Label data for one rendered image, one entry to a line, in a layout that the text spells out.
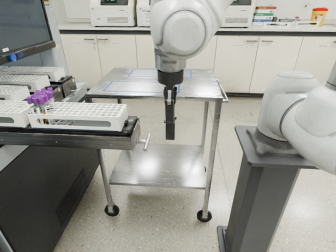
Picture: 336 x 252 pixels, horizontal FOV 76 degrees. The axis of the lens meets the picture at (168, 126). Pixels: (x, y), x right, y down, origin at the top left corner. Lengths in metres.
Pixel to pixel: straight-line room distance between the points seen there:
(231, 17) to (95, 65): 1.86
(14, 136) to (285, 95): 0.87
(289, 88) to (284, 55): 2.46
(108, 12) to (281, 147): 2.64
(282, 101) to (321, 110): 0.16
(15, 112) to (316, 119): 0.86
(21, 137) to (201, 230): 1.06
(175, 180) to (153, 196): 0.35
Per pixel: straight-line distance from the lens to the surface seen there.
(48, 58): 1.40
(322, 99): 0.63
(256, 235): 1.15
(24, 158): 1.03
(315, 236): 1.63
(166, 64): 0.59
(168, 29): 0.38
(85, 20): 3.84
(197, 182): 1.28
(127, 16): 2.99
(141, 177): 1.31
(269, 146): 0.85
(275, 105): 0.77
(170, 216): 1.47
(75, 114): 0.73
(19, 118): 0.83
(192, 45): 0.39
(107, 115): 0.70
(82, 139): 0.74
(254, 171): 0.89
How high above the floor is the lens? 1.17
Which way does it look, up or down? 30 degrees down
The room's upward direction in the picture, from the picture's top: straight up
